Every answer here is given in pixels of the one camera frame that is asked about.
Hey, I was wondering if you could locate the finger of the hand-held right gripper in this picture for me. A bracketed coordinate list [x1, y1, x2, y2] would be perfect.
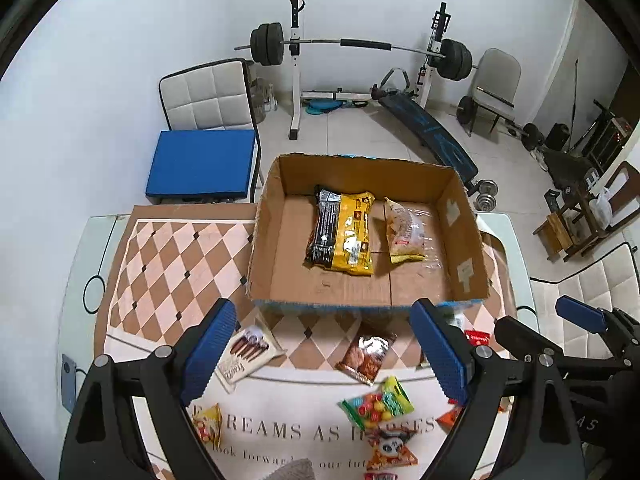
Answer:
[493, 316, 566, 361]
[555, 296, 621, 334]

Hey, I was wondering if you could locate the black exercise machine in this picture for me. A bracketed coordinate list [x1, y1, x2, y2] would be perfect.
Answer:
[542, 100, 640, 191]

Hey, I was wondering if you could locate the white chocolate stick packet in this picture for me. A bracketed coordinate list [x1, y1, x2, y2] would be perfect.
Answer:
[216, 316, 287, 394]

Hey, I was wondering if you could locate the grey cloth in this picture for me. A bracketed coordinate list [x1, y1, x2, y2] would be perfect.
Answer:
[267, 457, 316, 480]

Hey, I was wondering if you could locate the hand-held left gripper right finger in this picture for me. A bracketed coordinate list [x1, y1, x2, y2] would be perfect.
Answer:
[410, 298, 586, 480]

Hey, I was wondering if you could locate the blue sit-up bench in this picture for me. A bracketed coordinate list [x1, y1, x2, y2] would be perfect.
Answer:
[370, 67, 478, 181]

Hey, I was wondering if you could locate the colourful candy packet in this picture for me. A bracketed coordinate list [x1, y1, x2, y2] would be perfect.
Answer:
[339, 376, 415, 431]

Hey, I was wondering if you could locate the black cable loop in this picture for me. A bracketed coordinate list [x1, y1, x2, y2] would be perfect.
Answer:
[84, 262, 107, 314]

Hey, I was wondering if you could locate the black speaker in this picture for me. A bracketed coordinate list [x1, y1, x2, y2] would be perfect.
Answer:
[545, 123, 571, 151]

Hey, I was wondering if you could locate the blue seat cushion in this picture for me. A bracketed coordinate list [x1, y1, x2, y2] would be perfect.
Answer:
[145, 130, 257, 198]

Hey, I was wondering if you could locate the orange panda snack packet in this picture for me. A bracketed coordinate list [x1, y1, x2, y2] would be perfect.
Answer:
[366, 430, 418, 472]

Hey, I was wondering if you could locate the white plastic bag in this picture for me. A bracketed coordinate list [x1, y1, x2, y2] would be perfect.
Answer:
[590, 187, 613, 226]

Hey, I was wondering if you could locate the clear water jug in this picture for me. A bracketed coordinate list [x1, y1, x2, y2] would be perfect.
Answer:
[248, 77, 278, 123]

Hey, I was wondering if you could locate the small yellow red packet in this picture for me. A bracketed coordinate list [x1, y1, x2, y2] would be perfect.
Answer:
[192, 404, 223, 450]

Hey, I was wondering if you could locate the short black barbell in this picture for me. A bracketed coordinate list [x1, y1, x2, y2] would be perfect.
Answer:
[457, 87, 547, 151]

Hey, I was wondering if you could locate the printed cardboard box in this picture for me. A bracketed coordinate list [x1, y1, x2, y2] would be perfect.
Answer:
[248, 154, 492, 308]

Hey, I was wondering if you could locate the grey phone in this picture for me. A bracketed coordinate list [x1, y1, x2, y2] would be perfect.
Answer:
[61, 354, 78, 408]

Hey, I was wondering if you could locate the wooden chair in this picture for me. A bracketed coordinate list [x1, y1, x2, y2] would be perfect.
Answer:
[532, 160, 640, 263]

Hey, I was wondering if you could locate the long barbell with black plates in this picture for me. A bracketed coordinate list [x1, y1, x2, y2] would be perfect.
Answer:
[235, 22, 473, 81]

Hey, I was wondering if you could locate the grey chair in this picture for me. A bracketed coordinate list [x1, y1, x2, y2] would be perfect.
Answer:
[457, 48, 522, 136]

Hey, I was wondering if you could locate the checkered printed table mat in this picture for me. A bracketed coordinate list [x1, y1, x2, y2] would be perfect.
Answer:
[94, 203, 518, 480]

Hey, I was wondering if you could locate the white padded chair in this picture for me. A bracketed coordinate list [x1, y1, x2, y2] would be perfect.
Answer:
[159, 58, 266, 206]

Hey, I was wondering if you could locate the white barbell rack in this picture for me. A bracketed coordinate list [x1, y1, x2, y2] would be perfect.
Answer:
[285, 0, 448, 141]

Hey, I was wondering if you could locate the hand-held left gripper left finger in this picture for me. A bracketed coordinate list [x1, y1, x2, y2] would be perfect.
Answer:
[59, 299, 237, 480]

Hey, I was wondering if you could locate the clear yellow snack packet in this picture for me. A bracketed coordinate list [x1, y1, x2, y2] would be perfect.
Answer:
[384, 196, 428, 264]

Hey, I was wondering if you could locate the yellow black snack bag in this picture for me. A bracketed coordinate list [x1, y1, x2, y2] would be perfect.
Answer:
[304, 185, 376, 276]

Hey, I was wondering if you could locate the white quilted chair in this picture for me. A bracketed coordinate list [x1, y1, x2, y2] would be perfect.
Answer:
[530, 242, 640, 361]

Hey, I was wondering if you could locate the small orange packet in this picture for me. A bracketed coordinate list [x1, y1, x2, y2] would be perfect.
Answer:
[436, 405, 463, 431]

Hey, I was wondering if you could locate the brown snack packet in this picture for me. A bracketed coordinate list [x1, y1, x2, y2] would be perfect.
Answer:
[335, 332, 397, 386]

